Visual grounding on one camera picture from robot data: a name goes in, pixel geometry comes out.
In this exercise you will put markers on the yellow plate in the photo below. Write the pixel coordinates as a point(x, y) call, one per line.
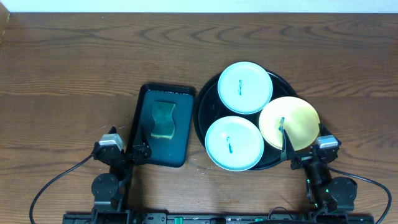
point(298, 117)

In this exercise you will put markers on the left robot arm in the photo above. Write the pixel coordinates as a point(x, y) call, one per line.
point(110, 189)

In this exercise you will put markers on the green and yellow sponge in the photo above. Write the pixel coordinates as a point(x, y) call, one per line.
point(164, 126)

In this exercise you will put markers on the rectangular dark teal tray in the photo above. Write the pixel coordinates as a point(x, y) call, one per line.
point(165, 152)

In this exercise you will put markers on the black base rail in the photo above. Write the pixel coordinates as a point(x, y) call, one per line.
point(163, 218)

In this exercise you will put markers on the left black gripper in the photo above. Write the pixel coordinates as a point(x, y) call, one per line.
point(125, 154)

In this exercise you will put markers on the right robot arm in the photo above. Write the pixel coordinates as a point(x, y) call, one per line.
point(333, 196)

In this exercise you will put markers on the round black tray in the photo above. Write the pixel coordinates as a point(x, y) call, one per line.
point(209, 108)

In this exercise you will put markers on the light blue plate top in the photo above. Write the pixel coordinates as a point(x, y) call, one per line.
point(245, 87)

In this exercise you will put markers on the light blue plate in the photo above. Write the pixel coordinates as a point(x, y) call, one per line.
point(234, 143)
point(245, 87)

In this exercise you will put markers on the light blue plate bottom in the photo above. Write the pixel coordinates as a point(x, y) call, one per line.
point(234, 143)

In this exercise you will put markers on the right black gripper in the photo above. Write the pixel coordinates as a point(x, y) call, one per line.
point(289, 153)

